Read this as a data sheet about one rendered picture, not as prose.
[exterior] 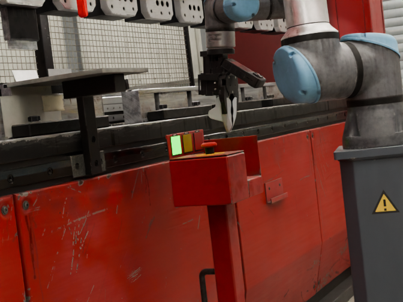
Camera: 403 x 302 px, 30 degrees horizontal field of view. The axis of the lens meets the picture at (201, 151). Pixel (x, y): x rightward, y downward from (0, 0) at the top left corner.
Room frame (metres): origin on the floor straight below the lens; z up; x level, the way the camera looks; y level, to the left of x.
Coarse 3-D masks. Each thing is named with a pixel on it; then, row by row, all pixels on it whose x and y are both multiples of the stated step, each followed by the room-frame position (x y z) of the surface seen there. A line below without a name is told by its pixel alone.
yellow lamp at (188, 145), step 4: (184, 136) 1.91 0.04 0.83; (188, 136) 1.93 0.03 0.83; (184, 140) 1.91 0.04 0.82; (188, 140) 1.93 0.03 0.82; (184, 144) 1.91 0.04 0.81; (188, 144) 1.93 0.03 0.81; (192, 144) 1.94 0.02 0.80; (184, 148) 1.91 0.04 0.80; (188, 148) 1.92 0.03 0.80; (192, 148) 1.94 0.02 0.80
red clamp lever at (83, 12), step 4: (76, 0) 1.88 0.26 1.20; (80, 0) 1.87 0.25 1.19; (84, 0) 1.87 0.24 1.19; (80, 4) 1.87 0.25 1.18; (84, 4) 1.87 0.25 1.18; (80, 8) 1.87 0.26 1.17; (84, 8) 1.87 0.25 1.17; (80, 12) 1.87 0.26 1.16; (84, 12) 1.87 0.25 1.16; (80, 16) 1.88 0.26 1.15; (84, 16) 1.88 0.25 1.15
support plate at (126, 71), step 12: (84, 72) 1.59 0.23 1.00; (96, 72) 1.57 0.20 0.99; (108, 72) 1.58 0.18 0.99; (120, 72) 1.62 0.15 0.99; (132, 72) 1.66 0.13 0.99; (144, 72) 1.71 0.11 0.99; (12, 84) 1.68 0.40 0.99; (24, 84) 1.67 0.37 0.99; (36, 84) 1.71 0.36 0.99; (48, 84) 1.77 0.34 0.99; (60, 84) 1.82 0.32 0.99
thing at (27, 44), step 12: (12, 12) 1.74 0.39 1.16; (24, 12) 1.78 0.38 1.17; (12, 24) 1.74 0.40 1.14; (24, 24) 1.78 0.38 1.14; (36, 24) 1.81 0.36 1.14; (12, 36) 1.73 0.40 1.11; (24, 36) 1.77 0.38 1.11; (36, 36) 1.81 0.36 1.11; (12, 48) 1.74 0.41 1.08; (24, 48) 1.78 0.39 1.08; (36, 48) 1.82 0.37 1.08
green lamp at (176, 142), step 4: (176, 136) 1.87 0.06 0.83; (172, 140) 1.85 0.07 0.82; (176, 140) 1.87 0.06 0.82; (180, 140) 1.89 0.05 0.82; (172, 144) 1.85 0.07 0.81; (176, 144) 1.87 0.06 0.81; (180, 144) 1.89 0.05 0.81; (172, 148) 1.85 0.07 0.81; (176, 148) 1.87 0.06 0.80; (180, 148) 1.88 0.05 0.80; (176, 152) 1.87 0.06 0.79; (180, 152) 1.88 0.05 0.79
